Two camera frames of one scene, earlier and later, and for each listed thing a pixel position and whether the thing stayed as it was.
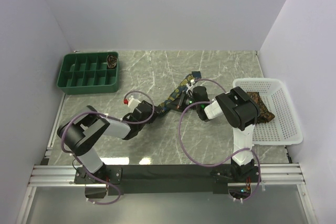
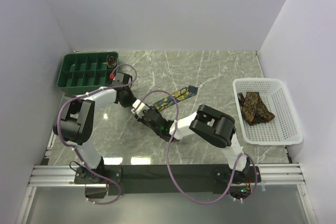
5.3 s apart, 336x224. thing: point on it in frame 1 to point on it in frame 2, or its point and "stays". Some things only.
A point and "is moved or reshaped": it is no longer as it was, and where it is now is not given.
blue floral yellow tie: x=194 y=76 is moved or reshaped
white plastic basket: x=284 y=129 stays
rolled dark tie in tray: x=112 y=61 stays
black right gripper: x=180 y=106 to x=140 y=117
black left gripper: x=155 y=115 to x=132 y=98
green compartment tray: x=87 y=73 stays
